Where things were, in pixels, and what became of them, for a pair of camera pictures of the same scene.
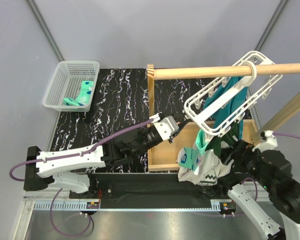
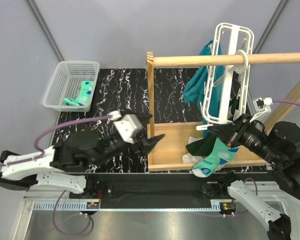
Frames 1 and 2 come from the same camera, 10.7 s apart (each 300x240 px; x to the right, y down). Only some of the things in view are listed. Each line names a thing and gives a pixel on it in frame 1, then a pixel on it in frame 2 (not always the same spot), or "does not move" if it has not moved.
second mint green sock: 84,97 does not move
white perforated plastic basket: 72,87 does not move
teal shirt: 225,86 -> 194,88
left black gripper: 182,125 -> 148,144
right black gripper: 243,149 -> 227,132
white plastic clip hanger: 215,107 -> 227,89
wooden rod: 230,71 -> 221,60
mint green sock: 189,157 -> 219,154
